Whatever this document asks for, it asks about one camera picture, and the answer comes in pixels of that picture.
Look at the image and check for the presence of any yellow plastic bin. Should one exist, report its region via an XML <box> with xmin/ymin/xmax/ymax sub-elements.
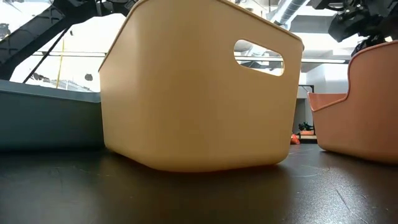
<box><xmin>98</xmin><ymin>0</ymin><xmax>305</xmax><ymax>173</ymax></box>

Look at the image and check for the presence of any black metal gantry frame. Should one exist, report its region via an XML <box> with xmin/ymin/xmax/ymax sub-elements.
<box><xmin>297</xmin><ymin>84</ymin><xmax>315</xmax><ymax>125</ymax></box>

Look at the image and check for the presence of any orange plastic bin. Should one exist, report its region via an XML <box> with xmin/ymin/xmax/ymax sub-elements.
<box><xmin>307</xmin><ymin>40</ymin><xmax>398</xmax><ymax>165</ymax></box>

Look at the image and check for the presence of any grey blue plastic bin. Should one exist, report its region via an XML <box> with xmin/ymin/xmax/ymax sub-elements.
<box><xmin>0</xmin><ymin>79</ymin><xmax>104</xmax><ymax>152</ymax></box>

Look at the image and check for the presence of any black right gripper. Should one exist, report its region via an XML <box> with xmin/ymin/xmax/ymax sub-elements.
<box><xmin>310</xmin><ymin>0</ymin><xmax>398</xmax><ymax>57</ymax></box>

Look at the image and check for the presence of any yellow power cable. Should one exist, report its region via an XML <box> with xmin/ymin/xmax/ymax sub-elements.
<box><xmin>55</xmin><ymin>39</ymin><xmax>66</xmax><ymax>89</ymax></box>

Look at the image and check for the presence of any silver ventilation duct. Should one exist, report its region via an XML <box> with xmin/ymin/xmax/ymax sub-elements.
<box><xmin>269</xmin><ymin>0</ymin><xmax>312</xmax><ymax>31</ymax></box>

